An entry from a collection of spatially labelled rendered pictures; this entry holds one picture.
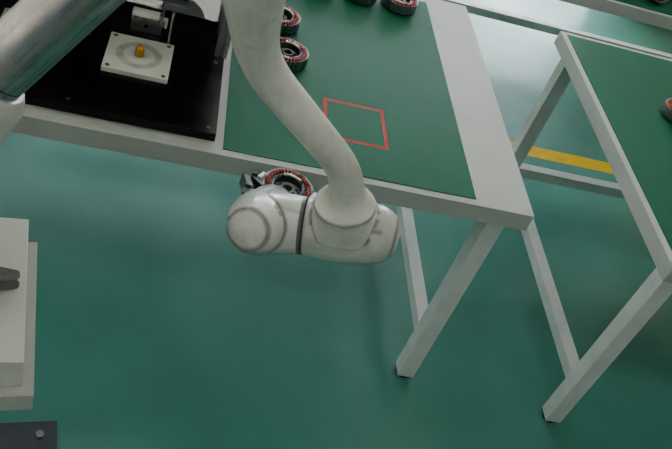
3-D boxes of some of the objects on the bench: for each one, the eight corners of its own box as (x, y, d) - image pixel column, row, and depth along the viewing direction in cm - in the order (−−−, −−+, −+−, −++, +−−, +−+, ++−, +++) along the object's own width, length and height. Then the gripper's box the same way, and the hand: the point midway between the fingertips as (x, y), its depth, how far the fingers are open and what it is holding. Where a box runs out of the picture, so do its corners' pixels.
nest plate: (167, 84, 186) (167, 80, 185) (100, 70, 182) (100, 65, 182) (173, 49, 197) (174, 45, 196) (111, 35, 194) (111, 30, 193)
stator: (296, 78, 207) (300, 66, 205) (257, 59, 208) (260, 47, 206) (312, 60, 216) (315, 48, 213) (274, 42, 217) (278, 30, 214)
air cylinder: (160, 36, 199) (163, 17, 196) (129, 29, 198) (132, 9, 194) (162, 25, 203) (166, 6, 200) (132, 18, 201) (135, -1, 198)
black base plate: (214, 141, 179) (216, 134, 178) (-97, 79, 165) (-97, 70, 163) (226, 31, 214) (227, 23, 213) (-30, -29, 200) (-30, -37, 198)
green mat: (476, 199, 192) (476, 199, 192) (222, 149, 178) (222, 148, 178) (426, 3, 261) (426, 2, 261) (240, -45, 248) (240, -45, 247)
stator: (277, 39, 218) (281, 27, 216) (250, 17, 222) (253, 5, 220) (306, 30, 226) (309, 19, 223) (279, 9, 230) (282, -2, 227)
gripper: (206, 201, 152) (231, 183, 174) (321, 248, 152) (332, 224, 174) (219, 165, 151) (243, 151, 173) (336, 212, 150) (344, 192, 172)
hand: (286, 189), depth 171 cm, fingers closed on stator, 11 cm apart
